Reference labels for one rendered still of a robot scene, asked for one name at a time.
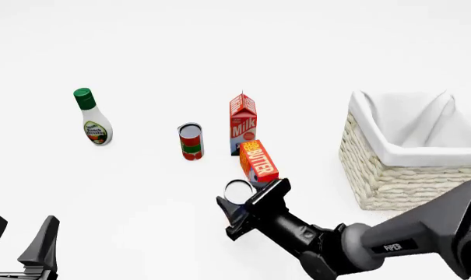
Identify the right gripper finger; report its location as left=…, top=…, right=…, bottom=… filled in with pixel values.
left=216, top=195, right=249, bottom=228
left=249, top=180, right=277, bottom=194

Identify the red and green tomato can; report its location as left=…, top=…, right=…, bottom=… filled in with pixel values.
left=177, top=121, right=206, bottom=162

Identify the white green-capped dressing bottle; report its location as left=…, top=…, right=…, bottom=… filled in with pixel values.
left=72, top=86, right=114, bottom=147

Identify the cream woven basket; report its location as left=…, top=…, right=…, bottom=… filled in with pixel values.
left=338, top=111, right=471, bottom=212

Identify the soup can with silver lid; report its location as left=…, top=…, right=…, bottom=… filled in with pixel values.
left=223, top=179, right=256, bottom=206

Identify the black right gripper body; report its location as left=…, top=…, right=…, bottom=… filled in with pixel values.
left=225, top=177, right=292, bottom=242

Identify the red and white milk carton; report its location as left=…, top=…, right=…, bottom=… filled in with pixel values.
left=229, top=90, right=258, bottom=157

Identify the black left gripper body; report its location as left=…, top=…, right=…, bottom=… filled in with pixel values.
left=0, top=266, right=59, bottom=280

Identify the white cloth basket liner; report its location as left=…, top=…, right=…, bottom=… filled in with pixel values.
left=348, top=89, right=471, bottom=168

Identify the orange butter box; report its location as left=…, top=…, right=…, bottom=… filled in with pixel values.
left=238, top=138, right=280, bottom=184

